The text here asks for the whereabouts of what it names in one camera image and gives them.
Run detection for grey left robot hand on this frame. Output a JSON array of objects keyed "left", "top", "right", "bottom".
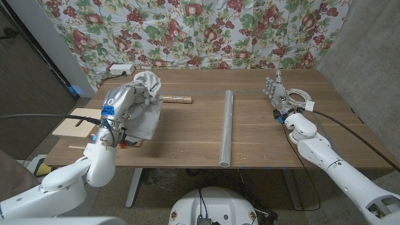
[{"left": 99, "top": 85, "right": 151, "bottom": 124}]

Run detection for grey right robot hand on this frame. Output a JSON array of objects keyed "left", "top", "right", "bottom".
[{"left": 262, "top": 69, "right": 294, "bottom": 118}]

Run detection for grey shirt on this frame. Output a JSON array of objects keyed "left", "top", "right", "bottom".
[{"left": 120, "top": 70, "right": 164, "bottom": 141}]

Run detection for clear plastic wrap roll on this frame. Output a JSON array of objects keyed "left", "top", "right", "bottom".
[{"left": 218, "top": 89, "right": 234, "bottom": 168}]

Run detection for white power strip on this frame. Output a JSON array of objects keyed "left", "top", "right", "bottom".
[{"left": 109, "top": 64, "right": 136, "bottom": 76}]

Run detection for wooden box with slot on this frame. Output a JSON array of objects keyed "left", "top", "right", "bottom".
[{"left": 51, "top": 107, "right": 104, "bottom": 150}]

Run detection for brown patterned paper roll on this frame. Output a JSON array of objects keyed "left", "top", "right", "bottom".
[{"left": 161, "top": 95, "right": 193, "bottom": 104}]

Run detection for grey table leg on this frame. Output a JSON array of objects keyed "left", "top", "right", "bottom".
[
  {"left": 125, "top": 167, "right": 144, "bottom": 209},
  {"left": 282, "top": 168, "right": 303, "bottom": 211}
]

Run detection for floral fruit print backdrop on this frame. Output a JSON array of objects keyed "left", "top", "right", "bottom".
[{"left": 36, "top": 0, "right": 353, "bottom": 91}]

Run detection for yellow black floor object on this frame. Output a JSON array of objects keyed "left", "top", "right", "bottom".
[{"left": 33, "top": 161, "right": 53, "bottom": 176}]

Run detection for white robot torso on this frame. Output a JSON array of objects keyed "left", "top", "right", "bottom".
[{"left": 168, "top": 186, "right": 259, "bottom": 225}]

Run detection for person in brown clothing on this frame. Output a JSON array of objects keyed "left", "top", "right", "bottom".
[{"left": 0, "top": 149, "right": 40, "bottom": 201}]

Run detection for coiled white cable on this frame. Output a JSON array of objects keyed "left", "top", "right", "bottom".
[{"left": 286, "top": 88, "right": 314, "bottom": 112}]

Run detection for black power cord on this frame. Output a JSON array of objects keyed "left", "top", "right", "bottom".
[{"left": 100, "top": 71, "right": 128, "bottom": 84}]

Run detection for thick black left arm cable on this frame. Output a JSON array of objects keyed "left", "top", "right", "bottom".
[{"left": 0, "top": 113, "right": 104, "bottom": 126}]

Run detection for thin black hanging cable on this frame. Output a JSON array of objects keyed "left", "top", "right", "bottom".
[{"left": 281, "top": 123, "right": 322, "bottom": 212}]

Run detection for black door handle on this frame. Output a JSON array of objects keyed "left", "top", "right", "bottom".
[{"left": 0, "top": 27, "right": 19, "bottom": 40}]

